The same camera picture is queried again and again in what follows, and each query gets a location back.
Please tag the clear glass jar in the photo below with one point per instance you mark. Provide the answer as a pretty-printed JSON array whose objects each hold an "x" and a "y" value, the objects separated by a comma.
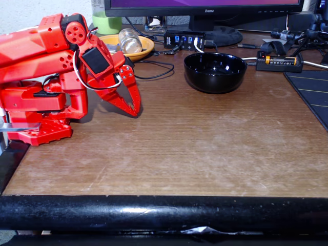
[{"x": 130, "y": 41}]

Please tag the yellow dish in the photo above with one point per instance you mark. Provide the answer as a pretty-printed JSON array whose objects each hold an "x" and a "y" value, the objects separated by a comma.
[{"x": 147, "y": 47}]

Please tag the clear bottle with green base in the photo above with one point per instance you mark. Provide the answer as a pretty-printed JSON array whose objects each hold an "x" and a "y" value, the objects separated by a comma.
[{"x": 106, "y": 24}]

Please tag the black USB hub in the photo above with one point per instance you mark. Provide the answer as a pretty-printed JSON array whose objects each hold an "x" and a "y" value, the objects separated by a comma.
[{"x": 184, "y": 41}]

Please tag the black glossy bowl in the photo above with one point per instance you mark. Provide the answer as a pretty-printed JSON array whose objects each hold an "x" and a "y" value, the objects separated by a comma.
[{"x": 215, "y": 82}]

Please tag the metal clamp bar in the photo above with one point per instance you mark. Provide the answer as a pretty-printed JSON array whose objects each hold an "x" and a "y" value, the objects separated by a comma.
[{"x": 20, "y": 126}]

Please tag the black computer monitor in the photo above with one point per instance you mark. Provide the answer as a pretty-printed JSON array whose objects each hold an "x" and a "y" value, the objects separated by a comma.
[{"x": 230, "y": 10}]

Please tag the black battery charger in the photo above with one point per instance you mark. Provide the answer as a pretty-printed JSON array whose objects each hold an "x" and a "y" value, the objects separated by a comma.
[{"x": 279, "y": 67}]

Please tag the yellow and black battery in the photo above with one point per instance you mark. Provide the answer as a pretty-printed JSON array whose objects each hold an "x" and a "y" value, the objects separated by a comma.
[{"x": 280, "y": 60}]

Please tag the black flashlight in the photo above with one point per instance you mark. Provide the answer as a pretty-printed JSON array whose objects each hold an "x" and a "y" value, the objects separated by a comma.
[{"x": 287, "y": 35}]

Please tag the black mat with yellow lines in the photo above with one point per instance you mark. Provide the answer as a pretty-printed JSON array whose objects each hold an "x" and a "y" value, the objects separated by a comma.
[{"x": 312, "y": 89}]

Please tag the black tripod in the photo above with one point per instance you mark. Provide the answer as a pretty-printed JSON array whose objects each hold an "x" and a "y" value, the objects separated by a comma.
[{"x": 316, "y": 30}]

